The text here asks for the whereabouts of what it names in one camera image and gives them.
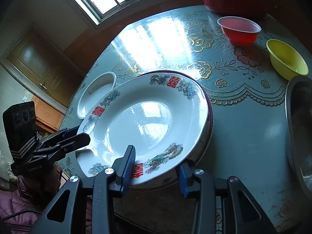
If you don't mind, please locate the wooden door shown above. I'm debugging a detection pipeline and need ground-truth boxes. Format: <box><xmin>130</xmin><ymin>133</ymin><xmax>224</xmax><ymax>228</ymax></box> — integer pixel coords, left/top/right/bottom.
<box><xmin>1</xmin><ymin>22</ymin><xmax>85</xmax><ymax>113</ymax></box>

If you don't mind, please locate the green floral tablecloth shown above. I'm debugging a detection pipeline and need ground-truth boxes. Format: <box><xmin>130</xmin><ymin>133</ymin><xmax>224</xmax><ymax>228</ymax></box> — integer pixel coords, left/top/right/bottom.
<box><xmin>62</xmin><ymin>5</ymin><xmax>311</xmax><ymax>233</ymax></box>

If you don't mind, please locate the purple jacket sleeve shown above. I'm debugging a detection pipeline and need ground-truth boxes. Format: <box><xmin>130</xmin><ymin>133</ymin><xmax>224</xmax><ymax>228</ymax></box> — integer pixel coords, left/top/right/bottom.
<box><xmin>0</xmin><ymin>175</ymin><xmax>59</xmax><ymax>234</ymax></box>

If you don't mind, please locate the white rose pattern plate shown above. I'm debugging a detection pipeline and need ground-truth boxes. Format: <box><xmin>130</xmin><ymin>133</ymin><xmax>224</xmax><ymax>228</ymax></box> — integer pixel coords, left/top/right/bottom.
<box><xmin>77</xmin><ymin>72</ymin><xmax>116</xmax><ymax>119</ymax></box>

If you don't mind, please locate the red plastic bowl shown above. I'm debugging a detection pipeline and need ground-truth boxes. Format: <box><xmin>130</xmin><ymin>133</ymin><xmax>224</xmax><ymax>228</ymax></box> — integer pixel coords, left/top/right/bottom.
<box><xmin>217</xmin><ymin>16</ymin><xmax>262</xmax><ymax>47</ymax></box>

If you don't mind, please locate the white red-character pattern plate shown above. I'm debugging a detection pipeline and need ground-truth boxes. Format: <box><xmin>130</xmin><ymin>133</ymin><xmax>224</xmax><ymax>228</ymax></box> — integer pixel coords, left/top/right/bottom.
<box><xmin>76</xmin><ymin>74</ymin><xmax>207</xmax><ymax>185</ymax></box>

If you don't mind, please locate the yellow plastic bowl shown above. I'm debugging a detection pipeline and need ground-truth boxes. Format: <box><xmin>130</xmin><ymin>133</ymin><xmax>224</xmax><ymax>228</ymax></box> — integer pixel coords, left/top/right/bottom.
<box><xmin>266</xmin><ymin>39</ymin><xmax>309</xmax><ymax>81</ymax></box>

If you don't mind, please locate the stainless steel bowl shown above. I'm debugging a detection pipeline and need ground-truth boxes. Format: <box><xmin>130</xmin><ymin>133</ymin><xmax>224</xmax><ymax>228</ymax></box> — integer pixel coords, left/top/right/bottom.
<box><xmin>285</xmin><ymin>75</ymin><xmax>311</xmax><ymax>199</ymax></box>

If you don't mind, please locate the black tracking camera left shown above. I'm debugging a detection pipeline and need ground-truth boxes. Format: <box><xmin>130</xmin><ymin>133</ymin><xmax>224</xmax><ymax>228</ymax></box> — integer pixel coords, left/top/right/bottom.
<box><xmin>3</xmin><ymin>101</ymin><xmax>40</xmax><ymax>161</ymax></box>

